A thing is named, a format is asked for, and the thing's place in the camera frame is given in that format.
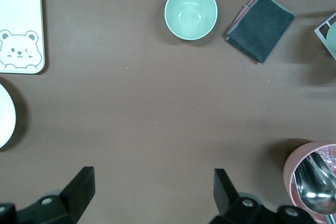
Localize clear crinkled plastic pieces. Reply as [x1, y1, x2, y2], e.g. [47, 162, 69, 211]
[314, 147, 336, 175]

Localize white wire cup rack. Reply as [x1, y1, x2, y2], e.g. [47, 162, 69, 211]
[314, 11, 336, 61]

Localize pale green bowl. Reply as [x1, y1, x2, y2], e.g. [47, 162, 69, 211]
[164, 0, 218, 41]

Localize shiny metal scoop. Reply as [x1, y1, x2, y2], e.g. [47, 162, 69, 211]
[293, 152, 336, 224]

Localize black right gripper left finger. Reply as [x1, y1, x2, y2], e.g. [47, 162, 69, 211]
[0, 166, 95, 224]

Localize pale green cup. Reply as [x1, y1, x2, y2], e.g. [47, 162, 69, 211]
[326, 21, 336, 53]

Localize cream bear print tray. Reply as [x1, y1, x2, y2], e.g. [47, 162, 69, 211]
[0, 0, 46, 74]

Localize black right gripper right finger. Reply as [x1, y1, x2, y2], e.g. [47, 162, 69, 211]
[209, 168, 316, 224]

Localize pink bowl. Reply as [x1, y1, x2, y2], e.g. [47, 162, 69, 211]
[282, 141, 336, 223]

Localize pink folded cloth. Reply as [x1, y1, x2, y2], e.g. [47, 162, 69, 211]
[229, 0, 260, 32]

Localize white round plate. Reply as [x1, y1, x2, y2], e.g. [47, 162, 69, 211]
[0, 83, 17, 149]

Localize dark grey folded cloth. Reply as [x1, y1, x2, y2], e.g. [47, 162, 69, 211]
[226, 0, 296, 64]

